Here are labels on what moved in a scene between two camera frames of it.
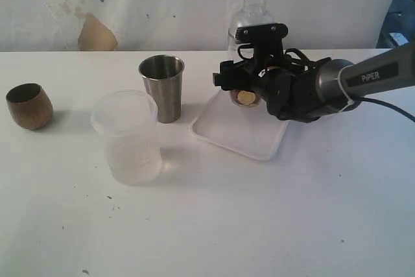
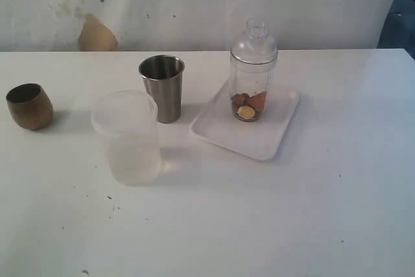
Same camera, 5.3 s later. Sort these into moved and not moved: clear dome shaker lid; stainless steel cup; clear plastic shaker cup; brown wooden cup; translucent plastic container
Moved: clear dome shaker lid; clear plastic shaker cup
Not moved: brown wooden cup; stainless steel cup; translucent plastic container
